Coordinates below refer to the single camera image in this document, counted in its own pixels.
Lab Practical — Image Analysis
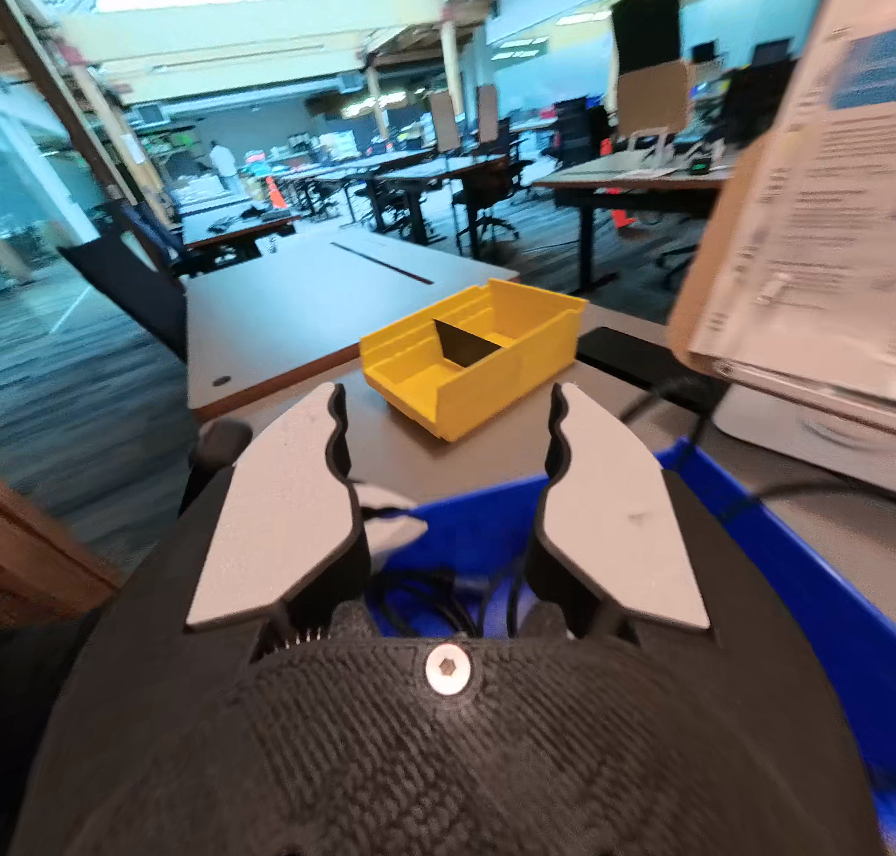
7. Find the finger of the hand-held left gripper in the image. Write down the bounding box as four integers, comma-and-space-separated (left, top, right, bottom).
363, 509, 430, 571
349, 479, 415, 515

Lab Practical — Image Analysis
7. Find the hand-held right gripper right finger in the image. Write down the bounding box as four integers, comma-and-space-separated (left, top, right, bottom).
525, 382, 712, 638

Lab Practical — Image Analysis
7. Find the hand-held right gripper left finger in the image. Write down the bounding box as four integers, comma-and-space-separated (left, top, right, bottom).
184, 382, 371, 634

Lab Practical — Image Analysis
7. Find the blue plastic bin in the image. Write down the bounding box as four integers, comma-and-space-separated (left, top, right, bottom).
367, 436, 896, 801

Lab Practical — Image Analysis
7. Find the yellow bin with black divider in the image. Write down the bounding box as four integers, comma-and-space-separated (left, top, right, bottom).
360, 278, 588, 444

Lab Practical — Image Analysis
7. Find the instruction sheet on book stand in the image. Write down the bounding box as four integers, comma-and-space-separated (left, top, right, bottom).
668, 0, 896, 496

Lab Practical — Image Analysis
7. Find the printed instruction sheet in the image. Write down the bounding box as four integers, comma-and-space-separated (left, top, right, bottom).
689, 0, 896, 402

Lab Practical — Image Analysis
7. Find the cardboard sign on stand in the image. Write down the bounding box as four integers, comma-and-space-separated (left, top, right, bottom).
616, 60, 693, 167

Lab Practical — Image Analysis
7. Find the bundle of black cables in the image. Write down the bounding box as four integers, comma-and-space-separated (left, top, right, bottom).
367, 568, 533, 638

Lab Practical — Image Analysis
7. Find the thin black cable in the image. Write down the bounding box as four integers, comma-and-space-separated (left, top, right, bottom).
619, 376, 896, 521

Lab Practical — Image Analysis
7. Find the grey desk with cable slot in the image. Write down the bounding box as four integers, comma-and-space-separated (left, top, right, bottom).
185, 229, 519, 419

